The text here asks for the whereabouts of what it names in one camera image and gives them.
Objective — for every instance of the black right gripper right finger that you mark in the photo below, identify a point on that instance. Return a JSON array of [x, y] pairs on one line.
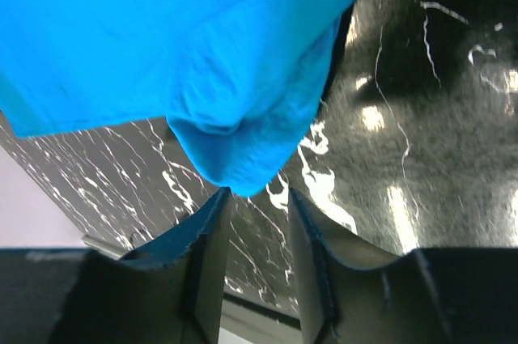
[[350, 291]]

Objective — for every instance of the bright blue t shirt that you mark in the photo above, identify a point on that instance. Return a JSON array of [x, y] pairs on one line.
[[238, 81]]

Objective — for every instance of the black marbled table mat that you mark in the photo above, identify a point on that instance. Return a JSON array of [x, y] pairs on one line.
[[415, 145]]

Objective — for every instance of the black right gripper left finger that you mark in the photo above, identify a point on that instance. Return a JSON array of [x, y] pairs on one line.
[[169, 290]]

